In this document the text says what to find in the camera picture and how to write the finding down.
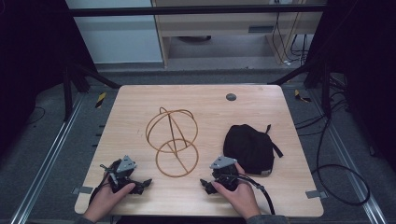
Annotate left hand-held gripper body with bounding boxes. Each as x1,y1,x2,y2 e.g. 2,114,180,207
106,154,140,194

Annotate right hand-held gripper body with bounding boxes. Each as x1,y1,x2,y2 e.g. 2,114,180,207
209,155,241,192

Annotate person's right hand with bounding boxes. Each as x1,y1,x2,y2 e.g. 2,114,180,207
211,162,263,220

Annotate person's left hand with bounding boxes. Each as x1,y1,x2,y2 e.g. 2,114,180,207
82,181,137,224

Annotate black baseball cap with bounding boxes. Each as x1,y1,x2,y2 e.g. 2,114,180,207
222,123,285,177

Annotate yellow black striped tape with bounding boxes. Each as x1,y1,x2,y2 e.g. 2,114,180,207
94,91,107,109
293,89,313,104

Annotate black metal stand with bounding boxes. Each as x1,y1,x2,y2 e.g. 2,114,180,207
266,60,332,119
61,60,121,123

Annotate white cabinet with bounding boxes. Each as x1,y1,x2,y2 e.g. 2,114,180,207
64,0,164,65

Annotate black curtain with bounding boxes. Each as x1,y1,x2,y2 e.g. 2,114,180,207
306,0,396,174
0,0,97,157

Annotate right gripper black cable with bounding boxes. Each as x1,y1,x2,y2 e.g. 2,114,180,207
228,173,277,217

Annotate grey metal table bracket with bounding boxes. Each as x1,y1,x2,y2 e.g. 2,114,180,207
71,186,94,196
304,189,329,200

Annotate gold wire hat stand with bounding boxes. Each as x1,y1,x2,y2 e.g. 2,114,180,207
145,106,200,178

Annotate aluminium floor rail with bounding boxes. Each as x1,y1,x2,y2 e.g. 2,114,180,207
309,90,389,224
8,92,86,224

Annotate long black floor cable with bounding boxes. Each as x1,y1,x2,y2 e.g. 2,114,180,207
310,115,372,207

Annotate thin black floor cable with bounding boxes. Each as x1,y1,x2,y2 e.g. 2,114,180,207
26,105,47,126

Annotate black cables under desk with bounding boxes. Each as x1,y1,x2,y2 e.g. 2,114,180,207
271,11,310,67

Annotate black horizontal frame bar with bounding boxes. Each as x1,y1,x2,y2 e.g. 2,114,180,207
68,4,327,18

